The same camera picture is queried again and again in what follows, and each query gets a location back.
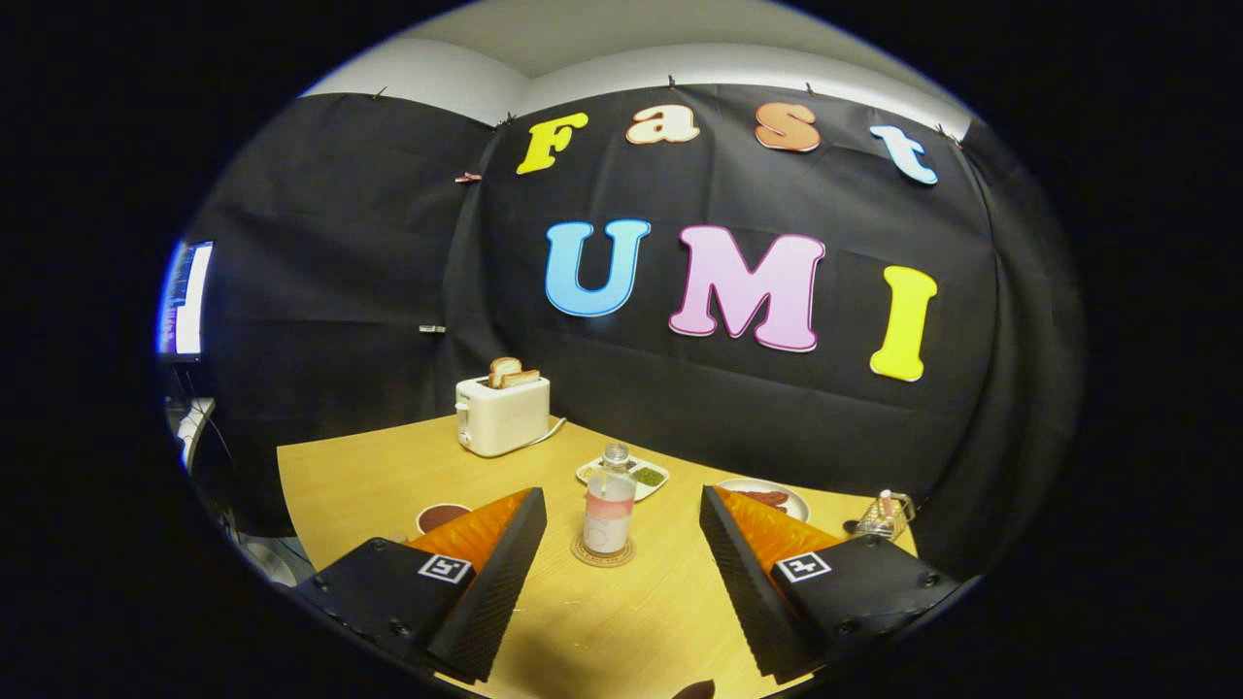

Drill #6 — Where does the wooden table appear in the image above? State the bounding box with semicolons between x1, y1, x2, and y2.
277;413;919;699

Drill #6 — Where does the round wooden coaster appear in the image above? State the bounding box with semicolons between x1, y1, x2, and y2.
570;532;636;568

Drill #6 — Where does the white divided sauce dish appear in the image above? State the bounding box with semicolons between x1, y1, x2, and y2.
576;454;670;502

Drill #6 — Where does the small metal wire holder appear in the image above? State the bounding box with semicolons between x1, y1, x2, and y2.
855;489;916;541

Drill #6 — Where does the clear juice bottle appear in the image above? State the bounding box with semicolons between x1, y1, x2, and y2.
583;443;638;557

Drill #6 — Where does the computer monitor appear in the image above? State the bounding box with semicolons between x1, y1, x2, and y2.
158;240;215;362

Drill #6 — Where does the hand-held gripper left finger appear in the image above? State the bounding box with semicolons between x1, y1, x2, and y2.
286;486;550;684

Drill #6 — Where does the round white plate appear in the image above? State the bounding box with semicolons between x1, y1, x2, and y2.
716;477;811;525

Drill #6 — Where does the white toaster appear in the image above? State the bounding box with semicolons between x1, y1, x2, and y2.
454;375;552;458

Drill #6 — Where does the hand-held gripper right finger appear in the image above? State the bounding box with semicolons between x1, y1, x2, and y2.
699;485;962;681

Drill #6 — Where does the cream cup with wooden handle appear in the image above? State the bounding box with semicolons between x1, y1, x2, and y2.
416;502;473;536

